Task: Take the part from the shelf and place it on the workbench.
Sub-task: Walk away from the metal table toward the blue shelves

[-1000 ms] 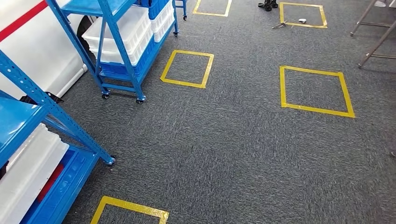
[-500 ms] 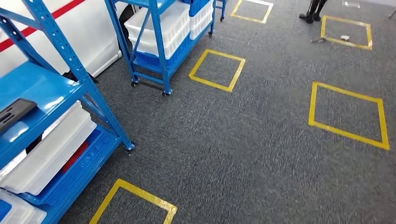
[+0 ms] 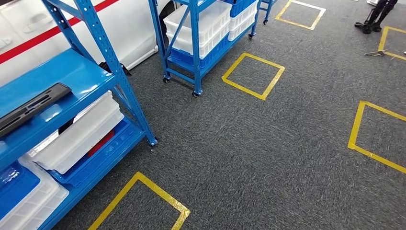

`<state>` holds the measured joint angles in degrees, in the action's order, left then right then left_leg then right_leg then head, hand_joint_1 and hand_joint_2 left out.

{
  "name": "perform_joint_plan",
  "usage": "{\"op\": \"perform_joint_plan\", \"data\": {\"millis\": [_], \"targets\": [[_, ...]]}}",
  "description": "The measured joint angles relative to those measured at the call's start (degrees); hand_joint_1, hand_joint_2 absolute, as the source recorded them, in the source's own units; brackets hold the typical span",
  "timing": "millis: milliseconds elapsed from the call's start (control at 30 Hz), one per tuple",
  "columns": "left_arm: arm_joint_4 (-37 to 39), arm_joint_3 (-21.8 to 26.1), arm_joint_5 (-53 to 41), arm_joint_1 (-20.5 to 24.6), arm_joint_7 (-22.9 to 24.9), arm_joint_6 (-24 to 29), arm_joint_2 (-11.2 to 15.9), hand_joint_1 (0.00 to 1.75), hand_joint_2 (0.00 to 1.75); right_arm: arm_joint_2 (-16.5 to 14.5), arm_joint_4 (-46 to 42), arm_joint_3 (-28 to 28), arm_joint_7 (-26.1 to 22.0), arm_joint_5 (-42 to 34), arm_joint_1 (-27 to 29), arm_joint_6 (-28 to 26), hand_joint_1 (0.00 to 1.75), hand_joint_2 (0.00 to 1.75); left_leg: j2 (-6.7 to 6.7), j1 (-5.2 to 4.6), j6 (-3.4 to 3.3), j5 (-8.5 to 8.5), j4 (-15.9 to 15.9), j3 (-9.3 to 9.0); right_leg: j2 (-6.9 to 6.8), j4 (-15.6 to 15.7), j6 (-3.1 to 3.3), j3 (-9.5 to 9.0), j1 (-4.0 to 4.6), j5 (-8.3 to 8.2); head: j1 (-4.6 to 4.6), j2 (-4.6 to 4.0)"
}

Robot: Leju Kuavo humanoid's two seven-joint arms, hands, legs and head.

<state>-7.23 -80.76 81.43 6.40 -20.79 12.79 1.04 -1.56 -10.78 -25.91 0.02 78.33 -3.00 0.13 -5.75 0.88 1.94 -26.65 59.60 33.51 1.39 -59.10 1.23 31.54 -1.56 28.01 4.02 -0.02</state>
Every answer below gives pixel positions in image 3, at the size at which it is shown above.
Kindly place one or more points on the black plastic panel part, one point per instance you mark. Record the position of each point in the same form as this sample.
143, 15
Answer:
31, 106

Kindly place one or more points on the blue metal shelf rack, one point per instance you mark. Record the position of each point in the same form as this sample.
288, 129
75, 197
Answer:
63, 73

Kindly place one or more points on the blue plastic crate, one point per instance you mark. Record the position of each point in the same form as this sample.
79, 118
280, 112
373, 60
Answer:
209, 60
241, 6

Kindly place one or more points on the blue wheeled storage rack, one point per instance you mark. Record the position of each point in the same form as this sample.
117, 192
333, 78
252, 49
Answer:
269, 9
196, 47

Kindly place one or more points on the large white plastic crate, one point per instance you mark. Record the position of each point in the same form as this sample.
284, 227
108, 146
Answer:
211, 44
212, 16

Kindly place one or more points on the small white plastic crate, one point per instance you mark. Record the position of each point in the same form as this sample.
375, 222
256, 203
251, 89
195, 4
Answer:
241, 30
244, 17

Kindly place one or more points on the small red item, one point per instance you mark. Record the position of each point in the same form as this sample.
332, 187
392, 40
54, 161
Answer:
101, 143

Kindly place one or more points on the white car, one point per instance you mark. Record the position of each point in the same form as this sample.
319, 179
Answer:
127, 25

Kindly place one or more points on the red barrier belt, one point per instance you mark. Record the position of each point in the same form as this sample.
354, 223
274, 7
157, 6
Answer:
47, 35

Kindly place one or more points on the small grey metal tool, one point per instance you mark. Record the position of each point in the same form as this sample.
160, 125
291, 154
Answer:
376, 53

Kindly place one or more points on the black tripod stand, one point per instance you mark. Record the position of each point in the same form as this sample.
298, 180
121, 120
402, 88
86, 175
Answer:
376, 16

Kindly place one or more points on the black plastic bracket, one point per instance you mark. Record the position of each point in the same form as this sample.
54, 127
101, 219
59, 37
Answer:
125, 70

